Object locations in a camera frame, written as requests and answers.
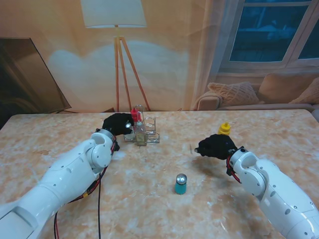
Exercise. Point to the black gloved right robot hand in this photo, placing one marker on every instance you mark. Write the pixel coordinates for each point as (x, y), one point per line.
(215, 147)

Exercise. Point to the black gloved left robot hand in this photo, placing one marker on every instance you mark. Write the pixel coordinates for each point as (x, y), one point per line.
(115, 124)

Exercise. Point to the white shaker with silver cap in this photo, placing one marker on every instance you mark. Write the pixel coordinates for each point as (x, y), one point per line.
(128, 124)

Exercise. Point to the red tomato ketchup bottle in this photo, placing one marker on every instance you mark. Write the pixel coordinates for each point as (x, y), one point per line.
(134, 115)

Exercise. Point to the clear olive oil bottle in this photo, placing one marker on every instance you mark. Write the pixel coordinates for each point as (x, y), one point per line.
(140, 137)

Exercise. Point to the teal shaker with silver cap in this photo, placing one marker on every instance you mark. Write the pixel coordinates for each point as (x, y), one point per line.
(181, 186)

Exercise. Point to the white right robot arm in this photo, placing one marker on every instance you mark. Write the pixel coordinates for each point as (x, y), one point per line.
(279, 199)

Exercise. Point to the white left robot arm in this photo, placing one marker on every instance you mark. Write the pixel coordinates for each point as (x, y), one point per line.
(64, 179)

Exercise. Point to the yellow mustard squeeze bottle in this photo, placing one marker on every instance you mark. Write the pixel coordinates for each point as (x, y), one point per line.
(224, 130)

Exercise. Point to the knitted beige cushion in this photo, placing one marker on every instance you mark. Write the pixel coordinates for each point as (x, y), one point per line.
(234, 93)

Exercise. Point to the beige sofa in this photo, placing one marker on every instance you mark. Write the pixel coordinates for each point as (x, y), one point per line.
(274, 104)

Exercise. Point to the dark flat television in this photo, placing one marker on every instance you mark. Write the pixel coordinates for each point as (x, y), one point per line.
(22, 79)

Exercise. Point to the tripod floor lamp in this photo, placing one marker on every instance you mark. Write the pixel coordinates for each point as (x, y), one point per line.
(113, 12)

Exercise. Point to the white framed window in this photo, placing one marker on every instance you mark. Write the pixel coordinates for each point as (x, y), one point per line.
(261, 32)

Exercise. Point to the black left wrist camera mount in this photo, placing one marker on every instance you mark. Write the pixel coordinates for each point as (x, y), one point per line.
(116, 147)

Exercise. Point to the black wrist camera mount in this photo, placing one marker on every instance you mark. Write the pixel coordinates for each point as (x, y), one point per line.
(116, 147)
(228, 172)

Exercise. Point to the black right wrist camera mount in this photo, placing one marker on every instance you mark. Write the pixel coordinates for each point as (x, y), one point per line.
(228, 172)

